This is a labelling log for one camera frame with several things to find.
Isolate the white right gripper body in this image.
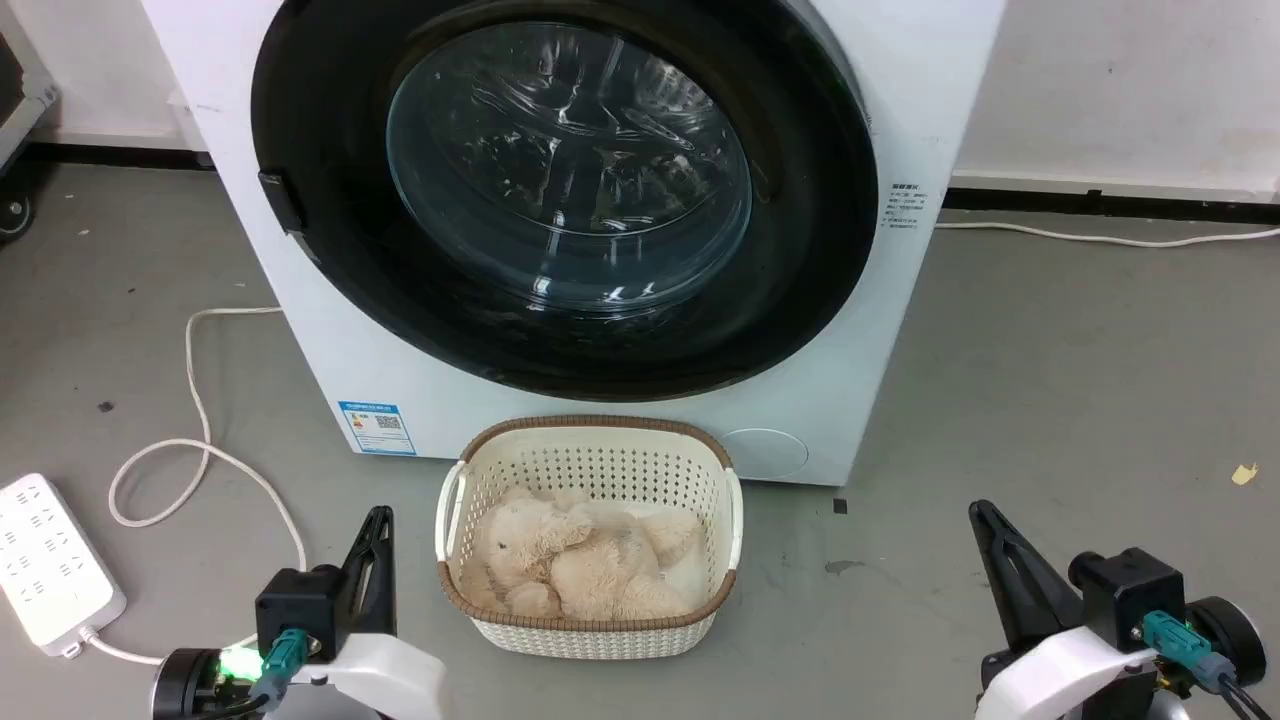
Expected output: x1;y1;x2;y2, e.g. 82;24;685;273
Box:
975;624;1167;720

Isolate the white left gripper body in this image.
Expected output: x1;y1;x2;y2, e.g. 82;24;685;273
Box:
270;630;447;720

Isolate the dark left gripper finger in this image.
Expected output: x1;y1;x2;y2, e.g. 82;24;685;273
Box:
339;505;398;644

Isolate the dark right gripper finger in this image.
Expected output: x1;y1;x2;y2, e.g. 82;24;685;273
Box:
967;499;1088;653

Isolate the white front-load washing machine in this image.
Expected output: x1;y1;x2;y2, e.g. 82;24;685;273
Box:
140;0;1007;488

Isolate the black door latch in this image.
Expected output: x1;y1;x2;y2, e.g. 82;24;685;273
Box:
257;171;307;237

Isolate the round black glass washer door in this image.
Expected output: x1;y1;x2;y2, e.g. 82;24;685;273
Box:
250;0;881;403

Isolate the blue energy label sticker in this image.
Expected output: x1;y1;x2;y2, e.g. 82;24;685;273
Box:
337;401;418;458

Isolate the beige plush teddy bear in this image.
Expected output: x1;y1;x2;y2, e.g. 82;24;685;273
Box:
477;487;707;621

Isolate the cream perforated laundry basket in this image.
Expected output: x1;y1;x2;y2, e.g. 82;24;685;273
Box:
434;415;745;661

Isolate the round white filter cover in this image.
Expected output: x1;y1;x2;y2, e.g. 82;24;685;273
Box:
721;428;810;482

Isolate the white power strip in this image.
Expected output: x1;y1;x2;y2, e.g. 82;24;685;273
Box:
0;473;129;659

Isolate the small printed text label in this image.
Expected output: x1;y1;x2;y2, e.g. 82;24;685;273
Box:
880;182;932;234

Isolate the grey wheeled cart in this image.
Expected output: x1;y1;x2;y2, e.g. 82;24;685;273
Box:
0;28;61;244

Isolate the left teal connector cable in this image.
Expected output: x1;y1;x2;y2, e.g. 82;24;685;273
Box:
215;627;314;720

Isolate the teal connector cable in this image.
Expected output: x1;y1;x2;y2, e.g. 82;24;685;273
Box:
1142;610;1280;720
215;627;314;720

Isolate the right teal connector cable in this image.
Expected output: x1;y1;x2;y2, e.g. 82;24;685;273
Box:
1142;610;1280;720

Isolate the white looped power strip cable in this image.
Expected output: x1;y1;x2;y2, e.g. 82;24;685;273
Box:
75;305;311;667

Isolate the thin white floor cable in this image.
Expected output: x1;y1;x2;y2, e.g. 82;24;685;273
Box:
934;221;1280;249

